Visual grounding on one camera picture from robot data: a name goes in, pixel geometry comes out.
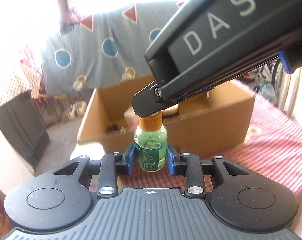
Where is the green dropper bottle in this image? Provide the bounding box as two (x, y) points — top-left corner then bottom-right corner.
(134, 111), (167, 172)

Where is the bicycle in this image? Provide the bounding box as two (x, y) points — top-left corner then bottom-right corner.
(239, 59), (283, 100)

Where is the brown cardboard box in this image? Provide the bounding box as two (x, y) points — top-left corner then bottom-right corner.
(77, 76), (255, 157)

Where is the dark cabinet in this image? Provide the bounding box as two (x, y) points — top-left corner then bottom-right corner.
(0, 91), (50, 168)

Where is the pink checkered tablecloth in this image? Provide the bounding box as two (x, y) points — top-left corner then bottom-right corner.
(89, 80), (302, 198)

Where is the polka dot cloth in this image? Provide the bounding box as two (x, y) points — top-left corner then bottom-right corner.
(0, 63), (41, 107)

